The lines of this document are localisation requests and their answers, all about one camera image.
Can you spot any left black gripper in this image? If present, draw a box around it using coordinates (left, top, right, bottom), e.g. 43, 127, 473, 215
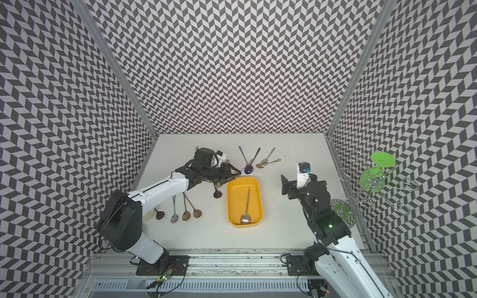
202, 162, 242, 185

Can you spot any yellow plastic storage box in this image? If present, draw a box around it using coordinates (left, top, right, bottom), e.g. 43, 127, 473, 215
227, 176, 263, 228

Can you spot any plain silver spoon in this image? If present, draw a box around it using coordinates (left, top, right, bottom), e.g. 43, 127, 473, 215
240, 186, 251, 225

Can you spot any ornate silver gold spoon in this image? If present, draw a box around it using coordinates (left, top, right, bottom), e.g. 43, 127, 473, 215
214, 178, 227, 187

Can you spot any purple iridescent spoon dark handle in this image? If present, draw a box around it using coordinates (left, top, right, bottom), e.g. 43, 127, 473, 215
244, 148, 261, 175

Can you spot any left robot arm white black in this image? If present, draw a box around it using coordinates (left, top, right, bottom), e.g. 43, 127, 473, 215
97, 148, 241, 264

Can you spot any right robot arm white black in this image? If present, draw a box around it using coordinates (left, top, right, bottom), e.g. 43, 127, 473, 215
281, 161, 393, 298

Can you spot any black spoon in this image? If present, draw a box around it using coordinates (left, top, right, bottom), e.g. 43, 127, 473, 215
213, 185, 222, 199

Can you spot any bronze spoon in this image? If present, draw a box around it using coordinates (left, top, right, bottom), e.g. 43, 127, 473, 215
181, 193, 191, 221

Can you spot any dark brown small spoon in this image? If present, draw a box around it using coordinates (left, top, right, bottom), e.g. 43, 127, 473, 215
155, 209, 165, 221

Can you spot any small silver teaspoon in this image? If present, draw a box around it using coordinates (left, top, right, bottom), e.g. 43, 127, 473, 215
170, 196, 178, 224

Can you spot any yellow flower plate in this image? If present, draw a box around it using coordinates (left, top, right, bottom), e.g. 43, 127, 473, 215
142, 209, 155, 222

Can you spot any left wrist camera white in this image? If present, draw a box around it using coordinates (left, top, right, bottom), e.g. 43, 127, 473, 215
211, 150, 227, 168

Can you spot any rainbow handle purple spoon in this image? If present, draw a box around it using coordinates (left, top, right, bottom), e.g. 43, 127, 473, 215
238, 146, 248, 165

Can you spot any silver ornate handle spoon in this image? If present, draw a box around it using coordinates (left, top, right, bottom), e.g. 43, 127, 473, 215
260, 147, 276, 168

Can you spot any copper spoon long handle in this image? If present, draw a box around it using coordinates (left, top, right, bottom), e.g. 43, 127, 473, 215
183, 192, 202, 218

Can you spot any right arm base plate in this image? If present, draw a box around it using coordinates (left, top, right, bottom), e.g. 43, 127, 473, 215
284, 255, 318, 276

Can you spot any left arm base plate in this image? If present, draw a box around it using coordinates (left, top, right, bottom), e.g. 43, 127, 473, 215
136, 255, 190, 276

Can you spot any aluminium front rail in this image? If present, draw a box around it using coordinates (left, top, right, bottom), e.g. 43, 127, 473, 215
83, 250, 303, 279

